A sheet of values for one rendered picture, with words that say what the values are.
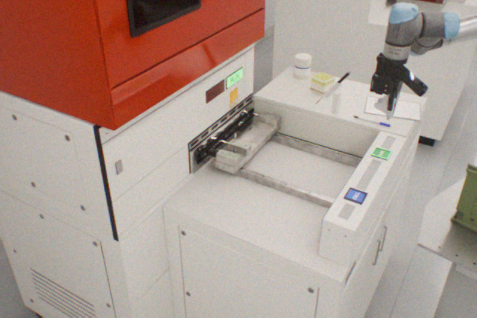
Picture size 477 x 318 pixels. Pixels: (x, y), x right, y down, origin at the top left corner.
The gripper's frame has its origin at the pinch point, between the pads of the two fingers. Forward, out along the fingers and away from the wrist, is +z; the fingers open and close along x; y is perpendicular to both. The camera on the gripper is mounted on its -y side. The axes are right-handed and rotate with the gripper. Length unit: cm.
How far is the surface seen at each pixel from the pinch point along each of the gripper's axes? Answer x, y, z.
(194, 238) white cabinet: 46, 46, 37
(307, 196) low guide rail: 19.0, 18.2, 26.7
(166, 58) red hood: 43, 54, -24
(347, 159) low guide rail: -8.0, 13.8, 26.3
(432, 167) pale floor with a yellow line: -151, -5, 111
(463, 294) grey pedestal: 8, -35, 54
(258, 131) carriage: -3, 49, 23
